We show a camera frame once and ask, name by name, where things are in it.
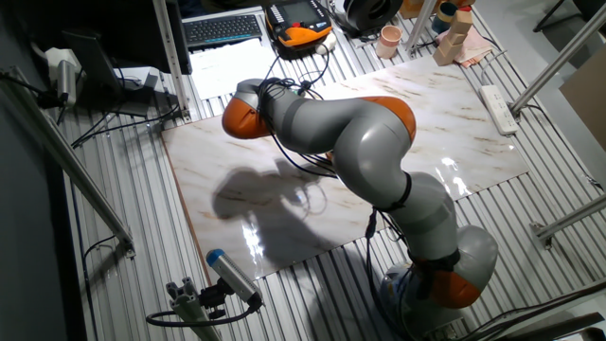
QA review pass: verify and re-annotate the black table cable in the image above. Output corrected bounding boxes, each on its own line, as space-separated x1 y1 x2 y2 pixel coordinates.
70 104 182 149

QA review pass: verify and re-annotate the aluminium upright post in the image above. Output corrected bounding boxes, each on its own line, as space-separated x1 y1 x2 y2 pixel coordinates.
151 0 191 122
404 0 439 53

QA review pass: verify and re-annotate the aluminium frame bar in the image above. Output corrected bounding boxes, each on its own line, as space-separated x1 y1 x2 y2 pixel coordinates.
528 193 606 250
508 2 606 117

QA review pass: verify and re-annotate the white and silver camera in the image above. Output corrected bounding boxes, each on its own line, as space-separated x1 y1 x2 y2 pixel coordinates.
45 46 82 108

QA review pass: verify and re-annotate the pink cloth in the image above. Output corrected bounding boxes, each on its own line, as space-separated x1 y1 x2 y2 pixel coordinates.
435 26 496 70

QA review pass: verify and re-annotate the large black round device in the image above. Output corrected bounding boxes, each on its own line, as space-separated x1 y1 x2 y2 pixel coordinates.
330 0 403 39

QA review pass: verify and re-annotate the white printed paper sheet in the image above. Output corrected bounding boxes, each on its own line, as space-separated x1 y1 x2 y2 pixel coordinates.
188 38 278 101

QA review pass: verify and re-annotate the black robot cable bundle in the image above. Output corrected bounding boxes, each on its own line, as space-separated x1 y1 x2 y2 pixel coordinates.
255 42 430 340

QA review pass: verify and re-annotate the cardboard box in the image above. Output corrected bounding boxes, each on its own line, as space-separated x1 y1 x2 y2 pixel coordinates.
432 8 475 67

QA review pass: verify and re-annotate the silver camera with blue cap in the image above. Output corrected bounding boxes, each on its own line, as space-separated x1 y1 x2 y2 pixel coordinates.
205 248 264 309

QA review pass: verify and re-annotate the white round ball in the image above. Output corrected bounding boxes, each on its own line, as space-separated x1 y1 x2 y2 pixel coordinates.
314 31 338 56

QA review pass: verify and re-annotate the orange and black teach pendant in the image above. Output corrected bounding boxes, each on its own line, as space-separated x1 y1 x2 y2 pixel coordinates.
264 0 333 49

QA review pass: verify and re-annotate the black camera cable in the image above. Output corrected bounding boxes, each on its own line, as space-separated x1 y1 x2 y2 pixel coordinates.
145 302 262 329

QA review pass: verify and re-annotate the black keyboard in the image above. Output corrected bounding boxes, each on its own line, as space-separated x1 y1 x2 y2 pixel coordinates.
182 13 264 49

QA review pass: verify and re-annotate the pink and beige cup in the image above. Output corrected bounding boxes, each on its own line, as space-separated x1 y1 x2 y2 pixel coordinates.
375 24 403 61

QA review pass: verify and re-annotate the white power strip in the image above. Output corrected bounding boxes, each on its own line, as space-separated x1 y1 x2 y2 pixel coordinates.
479 83 520 137

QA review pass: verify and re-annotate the white marble pattern board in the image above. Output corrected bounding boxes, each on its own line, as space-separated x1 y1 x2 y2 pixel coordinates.
160 55 530 280

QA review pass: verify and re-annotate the dark teal cup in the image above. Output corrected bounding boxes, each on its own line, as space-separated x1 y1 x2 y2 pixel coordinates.
430 1 459 34

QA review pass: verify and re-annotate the brown box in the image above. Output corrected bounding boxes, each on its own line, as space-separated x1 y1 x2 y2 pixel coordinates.
399 0 425 20

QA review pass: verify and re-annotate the long aluminium frame beam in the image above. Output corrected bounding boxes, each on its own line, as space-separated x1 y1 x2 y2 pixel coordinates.
0 65 136 260

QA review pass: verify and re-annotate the aluminium camera mount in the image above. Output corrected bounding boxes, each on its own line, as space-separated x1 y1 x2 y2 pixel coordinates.
165 277 223 341

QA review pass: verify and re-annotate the dark frame beam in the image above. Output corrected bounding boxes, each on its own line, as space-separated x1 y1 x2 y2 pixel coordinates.
454 278 606 341

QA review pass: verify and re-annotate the white power strip cable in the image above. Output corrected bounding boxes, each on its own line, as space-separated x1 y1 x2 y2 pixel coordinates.
479 48 508 89

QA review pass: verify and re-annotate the black computer monitor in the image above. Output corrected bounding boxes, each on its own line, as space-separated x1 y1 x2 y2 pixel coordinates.
61 0 193 77

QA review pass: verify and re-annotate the thin black floor cable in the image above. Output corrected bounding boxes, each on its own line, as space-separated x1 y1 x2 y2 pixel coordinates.
80 234 117 341

